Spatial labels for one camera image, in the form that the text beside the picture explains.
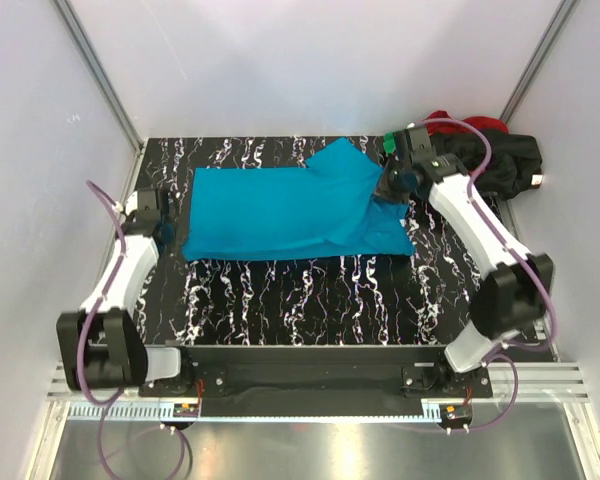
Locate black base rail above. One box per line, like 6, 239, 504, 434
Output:
139, 346, 493, 422

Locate black mesh t shirt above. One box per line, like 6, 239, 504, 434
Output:
431, 130, 543, 199

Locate green t shirt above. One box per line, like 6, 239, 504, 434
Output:
383, 132, 397, 155

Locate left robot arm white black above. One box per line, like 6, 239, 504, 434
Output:
56, 181, 196, 396

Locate red t shirt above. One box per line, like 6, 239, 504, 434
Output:
427, 110, 509, 135

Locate blue t shirt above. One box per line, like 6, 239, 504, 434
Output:
182, 138, 415, 261

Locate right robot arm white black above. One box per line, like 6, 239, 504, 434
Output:
374, 122, 557, 397

